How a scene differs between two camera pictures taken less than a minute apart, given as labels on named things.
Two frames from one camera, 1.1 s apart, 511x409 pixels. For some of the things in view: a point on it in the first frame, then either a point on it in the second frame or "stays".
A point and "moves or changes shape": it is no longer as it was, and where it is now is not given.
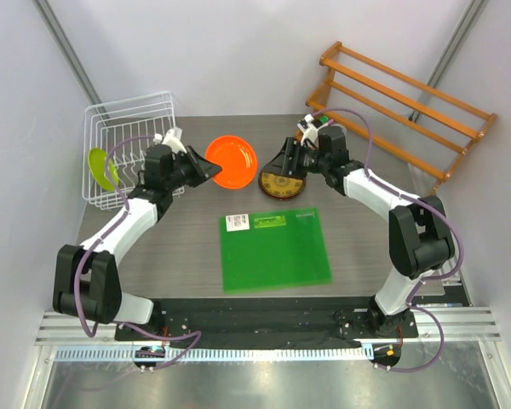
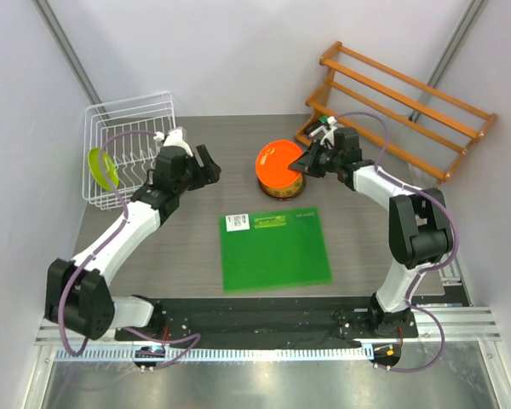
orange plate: [237, 158] moves or changes shape
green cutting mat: [272, 250] stays
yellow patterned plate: [280, 187] stays
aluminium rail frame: [458, 324] stays
